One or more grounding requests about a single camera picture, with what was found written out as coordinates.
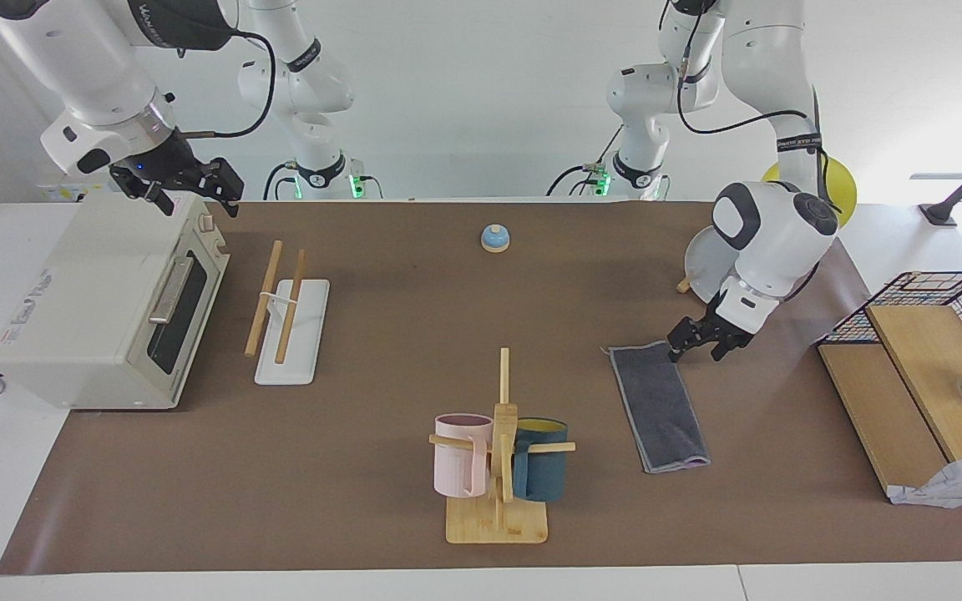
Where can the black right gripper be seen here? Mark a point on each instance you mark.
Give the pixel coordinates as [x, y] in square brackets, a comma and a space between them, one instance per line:
[180, 177]

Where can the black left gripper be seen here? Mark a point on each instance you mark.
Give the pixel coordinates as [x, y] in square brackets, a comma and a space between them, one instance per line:
[719, 327]

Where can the purple and grey towel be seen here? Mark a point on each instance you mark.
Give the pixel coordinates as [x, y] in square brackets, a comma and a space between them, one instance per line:
[660, 409]

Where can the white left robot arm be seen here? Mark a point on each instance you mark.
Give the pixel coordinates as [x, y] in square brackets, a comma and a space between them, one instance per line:
[782, 242]

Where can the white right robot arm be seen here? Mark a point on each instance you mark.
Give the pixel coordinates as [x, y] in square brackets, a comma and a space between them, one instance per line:
[88, 67]

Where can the white towel rack wooden bars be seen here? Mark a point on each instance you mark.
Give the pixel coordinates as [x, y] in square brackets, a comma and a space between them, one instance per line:
[293, 334]

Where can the grey plate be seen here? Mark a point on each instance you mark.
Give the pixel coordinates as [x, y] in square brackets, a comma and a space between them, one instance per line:
[706, 263]

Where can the white power strip box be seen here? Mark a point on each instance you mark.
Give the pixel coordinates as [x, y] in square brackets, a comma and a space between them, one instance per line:
[55, 194]

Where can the beige toaster oven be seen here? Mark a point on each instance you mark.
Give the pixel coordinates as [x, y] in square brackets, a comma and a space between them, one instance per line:
[88, 309]

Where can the wooden shelf box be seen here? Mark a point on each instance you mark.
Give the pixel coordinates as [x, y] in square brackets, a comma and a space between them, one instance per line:
[890, 401]

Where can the dark teal mug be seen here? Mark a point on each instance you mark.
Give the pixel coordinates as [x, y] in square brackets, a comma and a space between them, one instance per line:
[541, 472]

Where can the yellow plate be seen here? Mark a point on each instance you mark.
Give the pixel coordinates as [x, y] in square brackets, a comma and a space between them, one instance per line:
[838, 188]

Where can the brown table mat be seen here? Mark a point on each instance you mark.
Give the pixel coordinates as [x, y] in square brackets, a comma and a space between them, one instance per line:
[381, 334]

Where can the wooden mug tree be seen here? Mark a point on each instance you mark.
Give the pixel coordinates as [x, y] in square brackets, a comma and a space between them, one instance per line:
[502, 517]

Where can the pink mug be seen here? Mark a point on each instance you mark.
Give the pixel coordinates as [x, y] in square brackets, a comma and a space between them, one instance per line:
[458, 467]

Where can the white marbled paper sheet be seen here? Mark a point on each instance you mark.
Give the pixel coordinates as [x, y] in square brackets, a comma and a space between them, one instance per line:
[949, 488]

